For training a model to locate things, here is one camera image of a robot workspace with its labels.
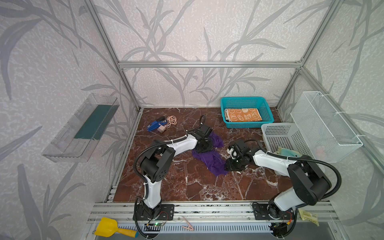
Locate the beige rubber bands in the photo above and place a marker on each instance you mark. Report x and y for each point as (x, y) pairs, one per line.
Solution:
(171, 120)

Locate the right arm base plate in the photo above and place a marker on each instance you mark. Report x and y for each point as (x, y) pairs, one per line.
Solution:
(264, 211)

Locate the teal plastic basket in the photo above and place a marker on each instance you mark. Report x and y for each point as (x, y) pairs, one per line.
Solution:
(245, 103)

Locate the white plastic laundry basket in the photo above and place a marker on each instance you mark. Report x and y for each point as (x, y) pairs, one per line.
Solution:
(285, 136)

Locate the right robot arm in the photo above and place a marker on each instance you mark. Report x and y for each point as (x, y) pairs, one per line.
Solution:
(312, 180)

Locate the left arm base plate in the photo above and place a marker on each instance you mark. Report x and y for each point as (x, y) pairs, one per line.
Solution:
(162, 212)

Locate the clear plastic wall shelf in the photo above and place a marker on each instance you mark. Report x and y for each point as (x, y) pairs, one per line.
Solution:
(78, 139)

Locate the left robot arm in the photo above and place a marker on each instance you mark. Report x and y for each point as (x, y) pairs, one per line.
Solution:
(153, 164)

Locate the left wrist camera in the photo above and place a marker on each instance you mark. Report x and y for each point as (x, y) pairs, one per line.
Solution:
(204, 131)

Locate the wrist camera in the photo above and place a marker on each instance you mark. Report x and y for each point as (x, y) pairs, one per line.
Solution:
(204, 131)
(237, 149)

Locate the pink clothespin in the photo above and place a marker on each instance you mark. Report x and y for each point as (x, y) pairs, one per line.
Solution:
(188, 227)

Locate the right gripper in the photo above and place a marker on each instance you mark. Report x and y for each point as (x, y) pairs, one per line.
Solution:
(233, 163)

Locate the orange patterned towel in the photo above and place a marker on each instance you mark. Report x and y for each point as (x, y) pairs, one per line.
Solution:
(242, 115)

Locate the mint green cloth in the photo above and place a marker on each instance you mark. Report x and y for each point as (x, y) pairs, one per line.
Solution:
(288, 153)

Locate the white wire mesh basket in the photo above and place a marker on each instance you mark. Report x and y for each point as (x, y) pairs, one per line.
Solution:
(327, 134)

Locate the purple cloth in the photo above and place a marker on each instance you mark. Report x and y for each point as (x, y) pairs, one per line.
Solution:
(213, 160)

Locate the yellow label tag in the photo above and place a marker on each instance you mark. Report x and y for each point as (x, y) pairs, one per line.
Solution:
(310, 217)

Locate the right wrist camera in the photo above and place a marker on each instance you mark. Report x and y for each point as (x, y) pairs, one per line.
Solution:
(237, 149)

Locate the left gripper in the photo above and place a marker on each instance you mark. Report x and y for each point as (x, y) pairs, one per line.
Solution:
(204, 145)

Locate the yellow plastic scoop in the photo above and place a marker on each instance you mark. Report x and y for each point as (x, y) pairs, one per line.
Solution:
(108, 227)

